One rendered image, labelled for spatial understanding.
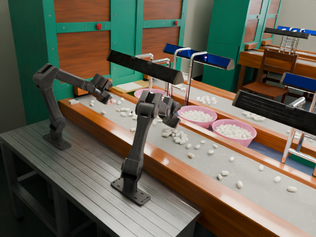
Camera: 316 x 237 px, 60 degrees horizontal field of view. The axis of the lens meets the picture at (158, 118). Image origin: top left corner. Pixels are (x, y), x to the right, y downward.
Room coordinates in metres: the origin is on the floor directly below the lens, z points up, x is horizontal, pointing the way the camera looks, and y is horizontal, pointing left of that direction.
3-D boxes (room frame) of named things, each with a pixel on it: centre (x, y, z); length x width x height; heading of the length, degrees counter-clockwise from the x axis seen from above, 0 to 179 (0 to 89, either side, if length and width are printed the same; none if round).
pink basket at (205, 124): (1.68, -0.26, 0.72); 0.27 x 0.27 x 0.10
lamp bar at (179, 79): (1.65, 0.13, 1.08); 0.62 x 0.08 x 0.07; 48
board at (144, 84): (2.12, 0.23, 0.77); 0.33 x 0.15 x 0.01; 138
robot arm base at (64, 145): (1.34, 0.57, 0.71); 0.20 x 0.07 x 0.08; 52
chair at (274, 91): (3.36, -1.34, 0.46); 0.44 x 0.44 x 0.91; 47
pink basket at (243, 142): (1.49, -0.47, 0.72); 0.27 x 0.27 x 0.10
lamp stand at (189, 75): (2.01, -0.20, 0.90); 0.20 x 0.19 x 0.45; 48
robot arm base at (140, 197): (0.97, 0.10, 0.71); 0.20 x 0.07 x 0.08; 52
